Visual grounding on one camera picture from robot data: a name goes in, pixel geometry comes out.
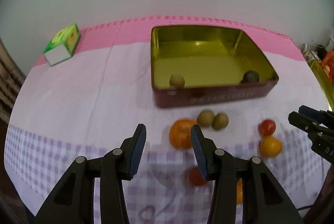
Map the large yellow orange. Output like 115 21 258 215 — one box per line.
236 179 243 205

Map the small red cherry tomato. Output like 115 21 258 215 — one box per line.
258 119 276 137

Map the small yellow orange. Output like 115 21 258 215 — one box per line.
259 136 282 158

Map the small dark passion fruit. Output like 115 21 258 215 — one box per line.
241 70 260 83

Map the red tomato with stem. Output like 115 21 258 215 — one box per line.
188 167 207 187

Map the brown longan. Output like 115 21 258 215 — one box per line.
212 112 229 131
169 75 185 88
196 109 215 127

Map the gold tin lid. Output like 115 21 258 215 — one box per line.
308 60 333 111

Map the orange clutter pile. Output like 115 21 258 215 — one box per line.
320 50 334 84

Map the checkered pink purple tablecloth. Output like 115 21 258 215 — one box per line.
5 16 329 223

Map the large orange tangerine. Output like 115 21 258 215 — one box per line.
169 119 197 150

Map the red toffee tin box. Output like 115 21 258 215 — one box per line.
151 25 279 108

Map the green tissue pack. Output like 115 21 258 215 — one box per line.
43 23 81 66

